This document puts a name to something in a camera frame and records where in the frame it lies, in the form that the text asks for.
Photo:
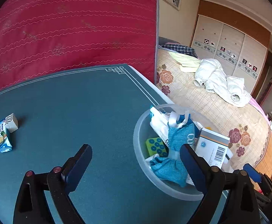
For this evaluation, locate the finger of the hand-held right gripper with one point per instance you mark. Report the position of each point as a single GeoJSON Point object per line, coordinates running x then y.
{"type": "Point", "coordinates": [252, 171]}

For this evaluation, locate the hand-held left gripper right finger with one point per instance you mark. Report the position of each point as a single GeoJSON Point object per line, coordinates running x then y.
{"type": "Point", "coordinates": [192, 165]}

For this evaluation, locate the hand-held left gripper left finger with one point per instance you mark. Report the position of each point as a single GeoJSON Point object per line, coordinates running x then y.
{"type": "Point", "coordinates": [77, 168]}

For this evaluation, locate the white medicine box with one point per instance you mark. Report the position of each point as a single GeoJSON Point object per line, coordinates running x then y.
{"type": "Point", "coordinates": [210, 144]}

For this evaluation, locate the blue sock with white tag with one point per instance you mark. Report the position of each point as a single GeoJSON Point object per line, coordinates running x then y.
{"type": "Point", "coordinates": [180, 135]}

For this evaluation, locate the green block with blue dots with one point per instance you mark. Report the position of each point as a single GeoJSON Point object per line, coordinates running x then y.
{"type": "Point", "coordinates": [155, 145]}

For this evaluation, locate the clear plastic bowl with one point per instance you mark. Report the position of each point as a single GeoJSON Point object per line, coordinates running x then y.
{"type": "Point", "coordinates": [145, 163]}

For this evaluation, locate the white wet wipes packet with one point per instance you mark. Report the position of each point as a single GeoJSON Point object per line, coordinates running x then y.
{"type": "Point", "coordinates": [159, 126]}

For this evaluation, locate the white block with black stripe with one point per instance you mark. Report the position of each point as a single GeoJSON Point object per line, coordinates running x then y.
{"type": "Point", "coordinates": [12, 124]}

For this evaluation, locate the blue snack packet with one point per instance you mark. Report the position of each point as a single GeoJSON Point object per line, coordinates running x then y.
{"type": "Point", "coordinates": [3, 137]}

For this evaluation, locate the pink cloth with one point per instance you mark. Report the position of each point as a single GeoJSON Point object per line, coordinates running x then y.
{"type": "Point", "coordinates": [258, 106]}

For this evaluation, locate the white puffy jacket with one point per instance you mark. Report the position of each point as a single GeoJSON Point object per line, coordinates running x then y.
{"type": "Point", "coordinates": [215, 77]}

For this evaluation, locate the pale yellow cloth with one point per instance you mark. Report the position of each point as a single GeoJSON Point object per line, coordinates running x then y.
{"type": "Point", "coordinates": [187, 61]}

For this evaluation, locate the plaid pillow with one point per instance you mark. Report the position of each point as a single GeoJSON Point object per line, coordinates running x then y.
{"type": "Point", "coordinates": [180, 49]}

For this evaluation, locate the white and wooden wardrobe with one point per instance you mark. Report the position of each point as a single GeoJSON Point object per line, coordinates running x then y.
{"type": "Point", "coordinates": [231, 42]}

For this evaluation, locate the red quilted mattress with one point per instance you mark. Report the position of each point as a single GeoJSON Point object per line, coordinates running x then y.
{"type": "Point", "coordinates": [68, 28]}

